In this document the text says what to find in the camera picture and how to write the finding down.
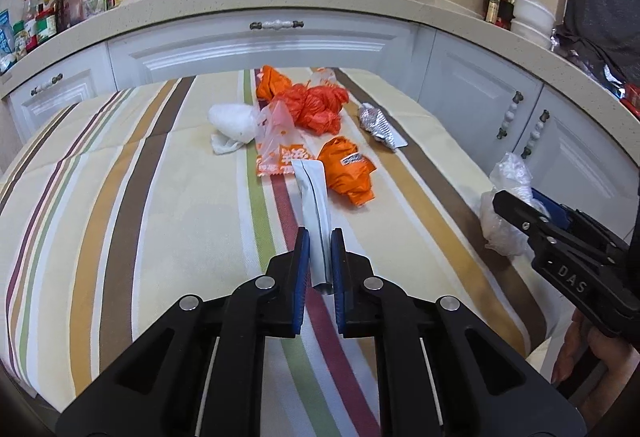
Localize orange bag with black print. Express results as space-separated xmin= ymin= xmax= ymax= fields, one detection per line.
xmin=256 ymin=65 xmax=292 ymax=102

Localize clear plastic bag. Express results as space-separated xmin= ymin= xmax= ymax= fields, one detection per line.
xmin=480 ymin=152 xmax=549 ymax=259

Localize striped tablecloth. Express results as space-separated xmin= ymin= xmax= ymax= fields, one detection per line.
xmin=1 ymin=68 xmax=564 ymax=422

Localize drawer handle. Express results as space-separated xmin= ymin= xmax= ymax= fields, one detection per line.
xmin=248 ymin=20 xmax=305 ymax=30
xmin=30 ymin=73 xmax=64 ymax=97

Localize dark oil bottle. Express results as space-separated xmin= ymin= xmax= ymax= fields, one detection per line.
xmin=485 ymin=0 xmax=501 ymax=24

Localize cabinet handle door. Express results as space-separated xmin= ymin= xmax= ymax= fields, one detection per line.
xmin=521 ymin=110 xmax=550 ymax=160
xmin=497 ymin=91 xmax=524 ymax=140

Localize white plastic bag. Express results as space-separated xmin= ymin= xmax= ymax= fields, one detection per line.
xmin=207 ymin=103 xmax=258 ymax=155

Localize cabinet handle right door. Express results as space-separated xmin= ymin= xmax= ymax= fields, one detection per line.
xmin=521 ymin=110 xmax=550 ymax=160

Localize cabinet handle left door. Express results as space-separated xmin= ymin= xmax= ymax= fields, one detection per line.
xmin=497 ymin=91 xmax=524 ymax=140

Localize red sauce bottle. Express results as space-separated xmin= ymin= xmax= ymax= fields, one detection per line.
xmin=497 ymin=0 xmax=514 ymax=30

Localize white pouch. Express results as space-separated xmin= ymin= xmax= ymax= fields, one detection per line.
xmin=292 ymin=160 xmax=333 ymax=295

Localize red lid jar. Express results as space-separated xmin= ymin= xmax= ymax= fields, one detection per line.
xmin=36 ymin=8 xmax=58 ymax=45

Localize clear bag orange label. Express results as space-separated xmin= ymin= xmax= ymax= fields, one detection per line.
xmin=255 ymin=101 xmax=314 ymax=177

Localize right hand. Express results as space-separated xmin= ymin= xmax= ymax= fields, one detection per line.
xmin=550 ymin=308 xmax=640 ymax=418

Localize orange bag with sticker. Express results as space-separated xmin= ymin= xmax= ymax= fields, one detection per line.
xmin=318 ymin=136 xmax=376 ymax=206

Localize clear bag orange print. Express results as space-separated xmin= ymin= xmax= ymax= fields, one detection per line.
xmin=307 ymin=67 xmax=338 ymax=88

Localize silver foil wrapper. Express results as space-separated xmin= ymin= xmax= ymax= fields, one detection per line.
xmin=358 ymin=103 xmax=408 ymax=151

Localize blue snack packet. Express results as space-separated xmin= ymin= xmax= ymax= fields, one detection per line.
xmin=0 ymin=9 xmax=16 ymax=74

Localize red knotted plastic bag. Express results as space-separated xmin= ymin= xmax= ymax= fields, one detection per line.
xmin=274 ymin=84 xmax=349 ymax=136

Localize drawer handle centre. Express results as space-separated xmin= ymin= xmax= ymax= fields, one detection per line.
xmin=248 ymin=20 xmax=305 ymax=30

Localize white stacked bowls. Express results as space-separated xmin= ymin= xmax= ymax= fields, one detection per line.
xmin=511 ymin=0 xmax=555 ymax=50

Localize drawer handle left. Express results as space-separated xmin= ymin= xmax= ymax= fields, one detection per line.
xmin=30 ymin=73 xmax=64 ymax=97

